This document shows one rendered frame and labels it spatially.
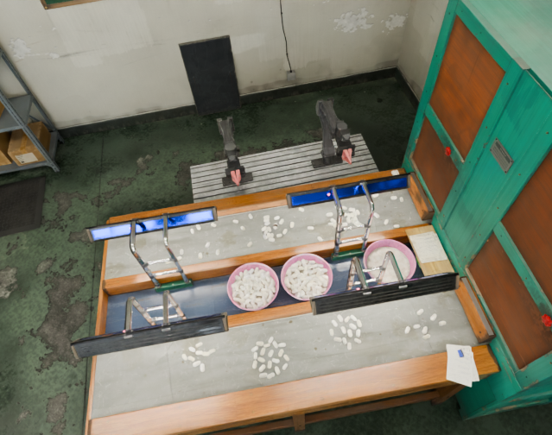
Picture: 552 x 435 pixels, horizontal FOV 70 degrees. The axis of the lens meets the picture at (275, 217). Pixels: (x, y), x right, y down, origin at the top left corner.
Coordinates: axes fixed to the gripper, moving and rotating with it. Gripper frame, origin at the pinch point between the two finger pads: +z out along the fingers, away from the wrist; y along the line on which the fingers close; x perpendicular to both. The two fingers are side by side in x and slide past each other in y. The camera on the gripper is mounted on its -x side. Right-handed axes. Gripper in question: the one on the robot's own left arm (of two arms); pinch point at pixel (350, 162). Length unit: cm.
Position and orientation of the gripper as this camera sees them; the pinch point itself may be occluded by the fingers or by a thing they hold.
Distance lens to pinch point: 214.3
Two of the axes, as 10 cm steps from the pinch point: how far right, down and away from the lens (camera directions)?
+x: 0.5, 5.4, 8.4
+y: 9.8, -2.0, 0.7
